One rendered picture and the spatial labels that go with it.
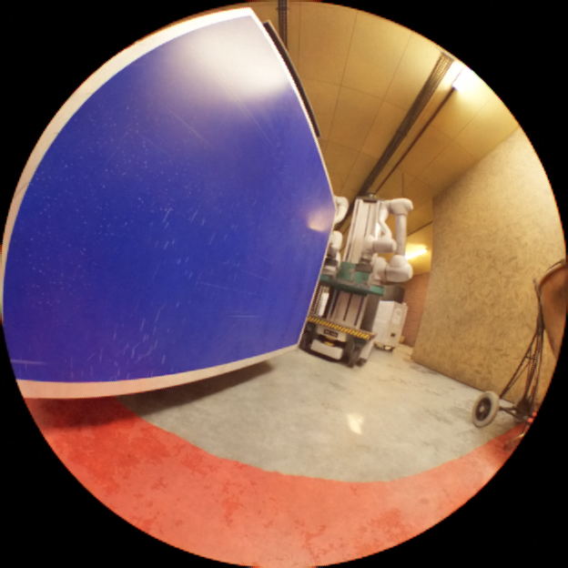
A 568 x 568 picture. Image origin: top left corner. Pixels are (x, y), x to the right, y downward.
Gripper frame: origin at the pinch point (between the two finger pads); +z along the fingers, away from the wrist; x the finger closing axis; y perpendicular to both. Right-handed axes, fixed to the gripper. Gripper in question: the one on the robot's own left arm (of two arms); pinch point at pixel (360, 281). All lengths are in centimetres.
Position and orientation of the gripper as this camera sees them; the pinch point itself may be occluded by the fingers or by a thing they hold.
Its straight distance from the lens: 143.8
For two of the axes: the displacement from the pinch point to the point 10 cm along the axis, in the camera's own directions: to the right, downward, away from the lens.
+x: 8.1, 2.1, -5.4
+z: -3.0, 9.5, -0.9
